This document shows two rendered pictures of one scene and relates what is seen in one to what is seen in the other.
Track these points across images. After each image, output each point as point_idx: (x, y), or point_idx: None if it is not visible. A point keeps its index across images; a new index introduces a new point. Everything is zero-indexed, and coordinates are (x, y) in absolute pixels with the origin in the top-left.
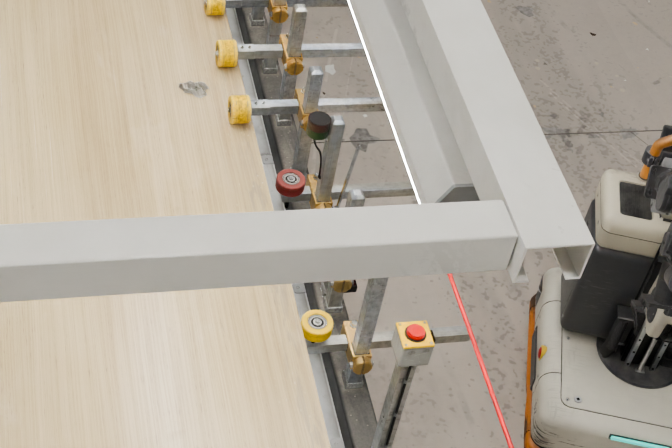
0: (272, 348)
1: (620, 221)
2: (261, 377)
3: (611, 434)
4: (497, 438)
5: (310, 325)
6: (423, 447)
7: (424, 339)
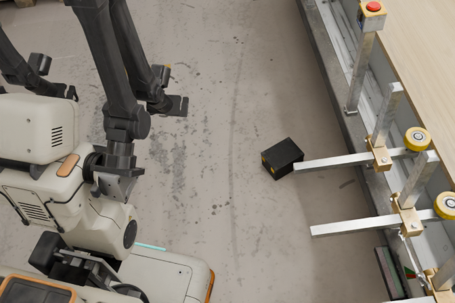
0: (445, 116)
1: (129, 299)
2: (447, 97)
3: (164, 251)
4: (226, 300)
5: (422, 133)
6: (277, 291)
7: (366, 5)
